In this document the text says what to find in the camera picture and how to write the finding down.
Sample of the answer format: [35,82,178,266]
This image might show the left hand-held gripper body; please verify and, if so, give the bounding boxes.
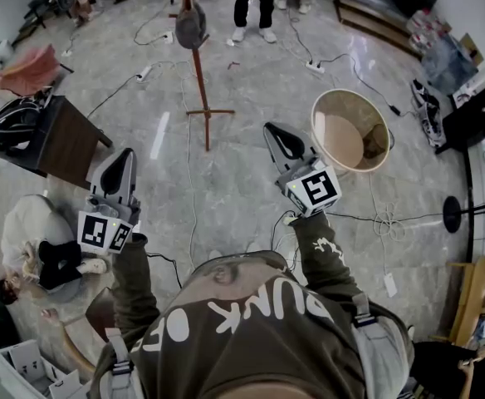
[77,192,143,256]

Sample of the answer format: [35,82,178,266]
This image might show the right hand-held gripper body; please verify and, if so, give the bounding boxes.
[272,155,344,219]

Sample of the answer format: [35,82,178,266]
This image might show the brown wooden coat stand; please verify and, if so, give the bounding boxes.
[168,0,236,153]

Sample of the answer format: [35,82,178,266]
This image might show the grey fabric item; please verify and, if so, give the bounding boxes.
[174,0,208,51]

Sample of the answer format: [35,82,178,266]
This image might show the person's right forearm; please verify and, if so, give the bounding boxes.
[288,210,363,303]

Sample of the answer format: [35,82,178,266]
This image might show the person's left forearm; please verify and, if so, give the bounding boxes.
[110,233,161,332]

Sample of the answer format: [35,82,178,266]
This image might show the brown item in basket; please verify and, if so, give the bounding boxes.
[361,123,389,160]

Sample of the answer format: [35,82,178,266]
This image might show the black round-base stand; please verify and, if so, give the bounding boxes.
[442,195,485,234]

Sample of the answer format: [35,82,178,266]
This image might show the round beige basket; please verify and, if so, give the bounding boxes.
[310,88,391,175]

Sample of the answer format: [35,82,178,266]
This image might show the dark wooden side table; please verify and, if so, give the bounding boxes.
[0,94,115,191]

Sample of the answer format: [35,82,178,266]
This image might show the black helmet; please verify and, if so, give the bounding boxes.
[0,96,43,150]

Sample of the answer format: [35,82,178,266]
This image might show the white power adapter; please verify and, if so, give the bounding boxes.
[383,272,399,298]

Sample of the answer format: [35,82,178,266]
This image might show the pink cloth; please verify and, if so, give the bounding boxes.
[0,43,61,98]

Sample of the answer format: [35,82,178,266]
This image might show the black and white shoes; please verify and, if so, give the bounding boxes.
[409,78,446,148]

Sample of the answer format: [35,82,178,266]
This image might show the low wooden bench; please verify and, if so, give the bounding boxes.
[333,0,423,59]

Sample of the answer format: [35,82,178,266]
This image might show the white cardboard box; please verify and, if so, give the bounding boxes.
[0,338,92,399]

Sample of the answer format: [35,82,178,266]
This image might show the person's brown sweatshirt torso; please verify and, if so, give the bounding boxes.
[91,249,416,399]

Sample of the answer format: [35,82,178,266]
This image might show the black table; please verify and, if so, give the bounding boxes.
[434,81,485,156]

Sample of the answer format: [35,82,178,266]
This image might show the coiled white cable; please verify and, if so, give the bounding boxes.
[372,203,406,241]

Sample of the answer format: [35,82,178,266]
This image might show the black floor cable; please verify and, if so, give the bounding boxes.
[320,52,402,116]

